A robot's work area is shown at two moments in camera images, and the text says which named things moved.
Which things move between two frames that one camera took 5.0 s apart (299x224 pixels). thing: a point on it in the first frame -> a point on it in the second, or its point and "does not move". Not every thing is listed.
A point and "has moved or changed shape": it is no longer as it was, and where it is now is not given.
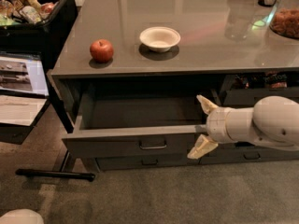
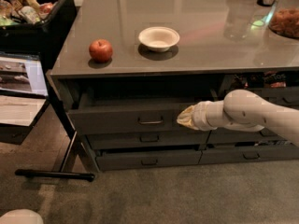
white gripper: [215, 125] -> [199, 116]
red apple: [101, 50] does not move
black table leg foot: [57, 175] does not move
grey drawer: [136, 124] has moved or changed shape
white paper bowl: [160, 38] does not move
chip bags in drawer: [269, 80] does not move
